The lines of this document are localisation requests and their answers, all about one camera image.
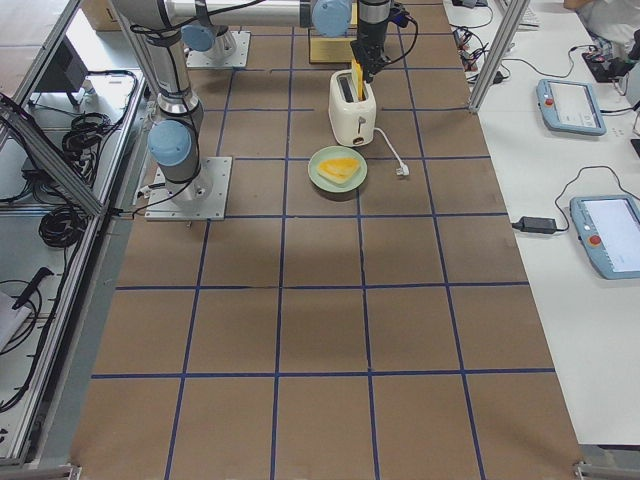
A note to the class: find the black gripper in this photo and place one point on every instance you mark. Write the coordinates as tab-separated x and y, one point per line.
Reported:
370	31

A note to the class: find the white toaster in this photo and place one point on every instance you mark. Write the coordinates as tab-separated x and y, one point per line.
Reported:
352	120

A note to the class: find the bread slice in toaster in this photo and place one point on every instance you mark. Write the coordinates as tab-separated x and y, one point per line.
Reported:
357	79

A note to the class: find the wooden box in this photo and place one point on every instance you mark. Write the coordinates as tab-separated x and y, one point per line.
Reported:
330	50

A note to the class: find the light green plate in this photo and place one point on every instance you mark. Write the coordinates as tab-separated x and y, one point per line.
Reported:
336	152

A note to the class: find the triangular bread on plate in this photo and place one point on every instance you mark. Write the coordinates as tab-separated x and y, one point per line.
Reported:
338	170

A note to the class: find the far teach pendant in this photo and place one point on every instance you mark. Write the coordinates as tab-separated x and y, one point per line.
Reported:
570	107

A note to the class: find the teach pendant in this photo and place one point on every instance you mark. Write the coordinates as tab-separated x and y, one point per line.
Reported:
570	107
608	229

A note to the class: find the black power adapter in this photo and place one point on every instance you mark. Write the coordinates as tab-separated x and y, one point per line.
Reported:
537	225

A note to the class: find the near teach pendant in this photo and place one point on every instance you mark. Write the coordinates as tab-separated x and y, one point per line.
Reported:
608	229

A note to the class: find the aluminium frame post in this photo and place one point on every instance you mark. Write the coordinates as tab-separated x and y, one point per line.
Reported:
504	35

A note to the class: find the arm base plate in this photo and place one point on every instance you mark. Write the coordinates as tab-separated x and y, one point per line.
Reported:
204	199
197	61

